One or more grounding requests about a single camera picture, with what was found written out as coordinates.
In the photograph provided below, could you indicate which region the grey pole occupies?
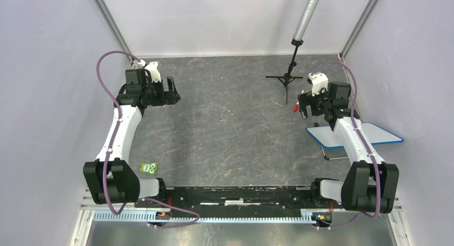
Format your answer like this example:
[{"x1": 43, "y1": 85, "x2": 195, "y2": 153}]
[{"x1": 291, "y1": 0, "x2": 320, "y2": 46}]

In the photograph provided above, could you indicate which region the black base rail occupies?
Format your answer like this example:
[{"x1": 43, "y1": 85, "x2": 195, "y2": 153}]
[{"x1": 154, "y1": 185, "x2": 342, "y2": 219}]

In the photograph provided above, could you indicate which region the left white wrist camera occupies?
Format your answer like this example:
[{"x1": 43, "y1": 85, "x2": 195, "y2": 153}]
[{"x1": 138, "y1": 59, "x2": 162, "y2": 83}]

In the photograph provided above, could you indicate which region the black tripod stand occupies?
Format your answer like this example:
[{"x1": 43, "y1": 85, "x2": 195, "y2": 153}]
[{"x1": 265, "y1": 39, "x2": 304, "y2": 104}]

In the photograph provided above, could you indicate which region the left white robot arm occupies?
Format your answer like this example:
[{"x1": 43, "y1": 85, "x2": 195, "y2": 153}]
[{"x1": 82, "y1": 68, "x2": 181, "y2": 205}]

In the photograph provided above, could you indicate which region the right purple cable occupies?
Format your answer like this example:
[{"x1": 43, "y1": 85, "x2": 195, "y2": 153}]
[{"x1": 314, "y1": 61, "x2": 382, "y2": 231}]

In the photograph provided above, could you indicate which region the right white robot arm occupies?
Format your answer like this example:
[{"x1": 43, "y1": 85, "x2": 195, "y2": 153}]
[{"x1": 298, "y1": 82, "x2": 399, "y2": 215}]

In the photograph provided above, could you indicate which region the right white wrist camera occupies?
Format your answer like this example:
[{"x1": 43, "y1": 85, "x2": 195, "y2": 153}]
[{"x1": 308, "y1": 72, "x2": 329, "y2": 96}]

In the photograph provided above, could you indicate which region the red whiteboard marker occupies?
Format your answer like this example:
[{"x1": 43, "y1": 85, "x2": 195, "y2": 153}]
[{"x1": 293, "y1": 89, "x2": 305, "y2": 113}]

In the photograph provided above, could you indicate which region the green toy eraser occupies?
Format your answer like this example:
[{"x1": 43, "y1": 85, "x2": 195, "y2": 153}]
[{"x1": 139, "y1": 162, "x2": 158, "y2": 175}]

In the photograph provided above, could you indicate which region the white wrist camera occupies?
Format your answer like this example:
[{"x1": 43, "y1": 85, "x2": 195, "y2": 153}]
[
  {"x1": 138, "y1": 59, "x2": 162, "y2": 83},
  {"x1": 308, "y1": 72, "x2": 329, "y2": 96}
]

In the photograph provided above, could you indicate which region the slotted cable duct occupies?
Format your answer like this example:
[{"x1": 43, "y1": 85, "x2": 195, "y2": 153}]
[{"x1": 93, "y1": 210, "x2": 332, "y2": 225}]

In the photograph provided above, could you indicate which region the blue framed whiteboard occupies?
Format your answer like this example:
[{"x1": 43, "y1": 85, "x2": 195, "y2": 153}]
[{"x1": 306, "y1": 117, "x2": 403, "y2": 164}]

